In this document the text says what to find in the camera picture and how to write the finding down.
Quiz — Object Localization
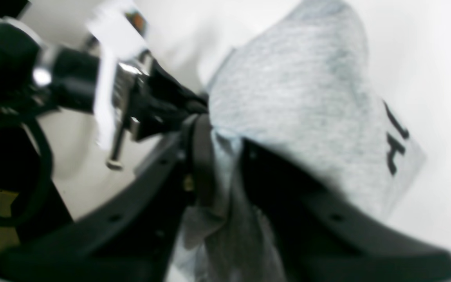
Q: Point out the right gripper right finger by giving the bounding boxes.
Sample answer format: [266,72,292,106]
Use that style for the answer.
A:
[241,140,451,282]

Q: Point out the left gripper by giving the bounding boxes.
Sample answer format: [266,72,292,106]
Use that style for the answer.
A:
[34,0,208,171]

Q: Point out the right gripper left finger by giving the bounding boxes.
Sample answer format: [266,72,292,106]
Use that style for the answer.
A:
[0,114,214,282]

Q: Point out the grey t-shirt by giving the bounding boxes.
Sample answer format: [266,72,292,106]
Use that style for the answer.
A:
[171,0,425,282]

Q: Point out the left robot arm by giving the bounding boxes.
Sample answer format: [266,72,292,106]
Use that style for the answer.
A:
[0,0,208,172]

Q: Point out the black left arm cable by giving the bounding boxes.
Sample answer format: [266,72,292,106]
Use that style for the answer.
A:
[0,117,56,228]

